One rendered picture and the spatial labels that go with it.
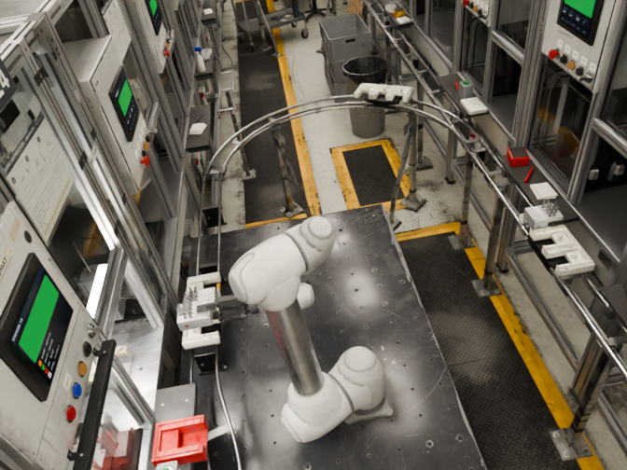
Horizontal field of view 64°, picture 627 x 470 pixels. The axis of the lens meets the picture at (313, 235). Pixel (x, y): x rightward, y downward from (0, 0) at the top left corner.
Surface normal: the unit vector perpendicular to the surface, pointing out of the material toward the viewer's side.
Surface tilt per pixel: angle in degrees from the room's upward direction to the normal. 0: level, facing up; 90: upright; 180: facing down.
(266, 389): 0
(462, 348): 0
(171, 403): 0
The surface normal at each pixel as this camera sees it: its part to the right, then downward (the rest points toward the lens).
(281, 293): 0.47, 0.48
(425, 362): -0.12, -0.74
